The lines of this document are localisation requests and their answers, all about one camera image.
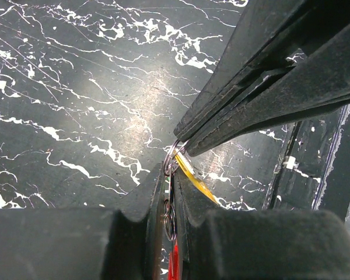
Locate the yellow tagged key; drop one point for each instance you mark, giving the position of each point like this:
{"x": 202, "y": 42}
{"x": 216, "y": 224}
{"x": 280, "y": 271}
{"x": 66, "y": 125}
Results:
{"x": 190, "y": 173}

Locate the metal wire keyring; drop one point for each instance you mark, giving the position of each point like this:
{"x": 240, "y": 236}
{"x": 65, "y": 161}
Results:
{"x": 170, "y": 166}

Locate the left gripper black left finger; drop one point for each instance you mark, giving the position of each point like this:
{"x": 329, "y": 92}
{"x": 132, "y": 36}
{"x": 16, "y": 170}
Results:
{"x": 122, "y": 242}

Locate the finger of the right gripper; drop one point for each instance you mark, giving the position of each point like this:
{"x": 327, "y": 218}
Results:
{"x": 316, "y": 86}
{"x": 266, "y": 34}

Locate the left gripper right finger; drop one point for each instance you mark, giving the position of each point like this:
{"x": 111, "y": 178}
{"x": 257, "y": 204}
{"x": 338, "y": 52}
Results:
{"x": 219, "y": 243}

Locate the red keyring opener tool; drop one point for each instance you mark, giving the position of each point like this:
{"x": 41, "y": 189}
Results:
{"x": 174, "y": 268}

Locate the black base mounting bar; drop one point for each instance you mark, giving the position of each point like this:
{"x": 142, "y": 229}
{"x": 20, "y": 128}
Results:
{"x": 315, "y": 170}

